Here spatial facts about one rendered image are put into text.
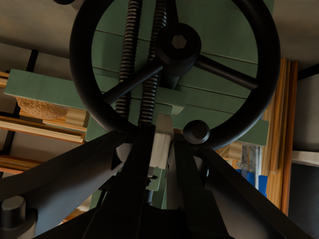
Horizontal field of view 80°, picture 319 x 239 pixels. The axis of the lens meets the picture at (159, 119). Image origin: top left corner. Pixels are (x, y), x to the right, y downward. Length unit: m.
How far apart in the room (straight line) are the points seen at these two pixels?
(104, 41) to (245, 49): 0.33
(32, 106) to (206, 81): 0.40
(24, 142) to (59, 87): 2.80
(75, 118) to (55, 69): 2.80
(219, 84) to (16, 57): 3.27
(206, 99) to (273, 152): 1.47
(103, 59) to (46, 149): 2.73
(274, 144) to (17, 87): 1.76
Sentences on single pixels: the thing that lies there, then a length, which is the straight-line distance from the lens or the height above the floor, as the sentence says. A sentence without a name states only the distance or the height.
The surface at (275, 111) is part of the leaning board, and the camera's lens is 1.94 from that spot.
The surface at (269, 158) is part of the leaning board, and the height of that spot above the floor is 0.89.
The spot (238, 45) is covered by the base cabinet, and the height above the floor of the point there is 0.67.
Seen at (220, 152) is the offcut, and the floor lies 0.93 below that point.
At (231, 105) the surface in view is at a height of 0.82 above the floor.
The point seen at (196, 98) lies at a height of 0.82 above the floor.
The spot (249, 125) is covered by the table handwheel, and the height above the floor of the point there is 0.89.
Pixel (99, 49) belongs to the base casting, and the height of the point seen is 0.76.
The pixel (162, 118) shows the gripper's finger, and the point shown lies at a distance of 0.19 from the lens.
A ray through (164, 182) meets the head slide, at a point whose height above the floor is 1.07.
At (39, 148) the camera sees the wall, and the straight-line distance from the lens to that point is 3.18.
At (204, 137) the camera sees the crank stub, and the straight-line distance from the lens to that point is 0.19.
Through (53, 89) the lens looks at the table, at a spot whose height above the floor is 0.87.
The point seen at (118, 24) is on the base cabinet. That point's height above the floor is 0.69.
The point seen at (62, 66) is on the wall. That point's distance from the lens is 3.25.
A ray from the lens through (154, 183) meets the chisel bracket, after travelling 0.55.
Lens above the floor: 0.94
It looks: 7 degrees down
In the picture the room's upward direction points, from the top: 169 degrees counter-clockwise
